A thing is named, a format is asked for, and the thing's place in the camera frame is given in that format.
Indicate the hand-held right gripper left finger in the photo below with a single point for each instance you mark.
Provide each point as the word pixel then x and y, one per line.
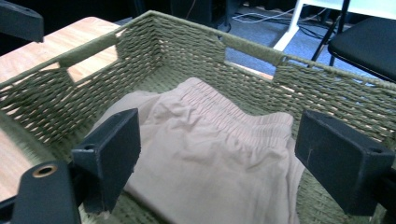
pixel 109 158

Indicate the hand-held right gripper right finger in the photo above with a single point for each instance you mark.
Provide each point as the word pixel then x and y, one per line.
pixel 339 161

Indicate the beige pants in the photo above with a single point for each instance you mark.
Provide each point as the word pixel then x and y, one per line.
pixel 211 149

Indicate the green woven basket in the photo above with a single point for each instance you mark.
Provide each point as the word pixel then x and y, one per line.
pixel 193 53

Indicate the black folding chair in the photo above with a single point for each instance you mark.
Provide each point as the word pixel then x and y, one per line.
pixel 367 46

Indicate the white desk frame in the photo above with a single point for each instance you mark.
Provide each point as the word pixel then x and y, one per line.
pixel 311 15

